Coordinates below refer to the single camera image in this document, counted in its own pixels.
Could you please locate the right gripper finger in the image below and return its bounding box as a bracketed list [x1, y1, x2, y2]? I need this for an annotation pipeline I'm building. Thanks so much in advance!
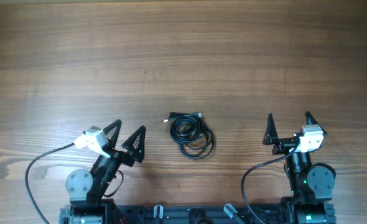
[262, 113, 279, 145]
[305, 111, 327, 136]

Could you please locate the left camera black cable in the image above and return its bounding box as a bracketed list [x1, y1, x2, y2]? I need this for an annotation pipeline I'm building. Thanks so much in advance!
[24, 142, 76, 224]

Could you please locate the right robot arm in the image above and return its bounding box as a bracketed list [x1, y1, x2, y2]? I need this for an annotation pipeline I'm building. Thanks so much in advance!
[262, 111, 337, 224]

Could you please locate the camera black cable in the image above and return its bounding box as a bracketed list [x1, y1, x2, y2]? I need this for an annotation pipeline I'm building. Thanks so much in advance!
[24, 142, 76, 224]
[241, 141, 301, 224]

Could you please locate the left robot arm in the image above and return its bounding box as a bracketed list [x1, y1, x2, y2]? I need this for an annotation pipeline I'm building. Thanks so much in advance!
[59, 119, 146, 224]

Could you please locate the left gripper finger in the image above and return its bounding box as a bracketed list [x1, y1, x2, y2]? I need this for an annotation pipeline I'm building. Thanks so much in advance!
[121, 126, 146, 163]
[103, 119, 122, 149]

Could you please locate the right camera black cable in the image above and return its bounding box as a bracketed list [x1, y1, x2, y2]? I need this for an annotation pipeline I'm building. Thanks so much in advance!
[241, 141, 301, 224]

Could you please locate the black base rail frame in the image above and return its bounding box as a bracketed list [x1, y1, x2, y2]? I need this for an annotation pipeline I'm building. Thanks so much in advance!
[58, 203, 337, 224]

